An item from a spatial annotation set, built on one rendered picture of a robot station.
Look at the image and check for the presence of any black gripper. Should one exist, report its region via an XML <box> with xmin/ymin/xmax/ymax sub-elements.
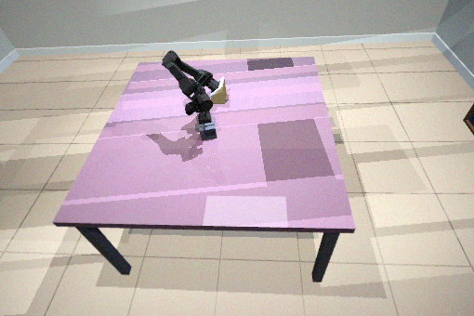
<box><xmin>196</xmin><ymin>101</ymin><xmax>212</xmax><ymax>125</ymax></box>

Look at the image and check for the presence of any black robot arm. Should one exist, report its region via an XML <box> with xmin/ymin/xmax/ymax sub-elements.
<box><xmin>162</xmin><ymin>50</ymin><xmax>220</xmax><ymax>115</ymax></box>

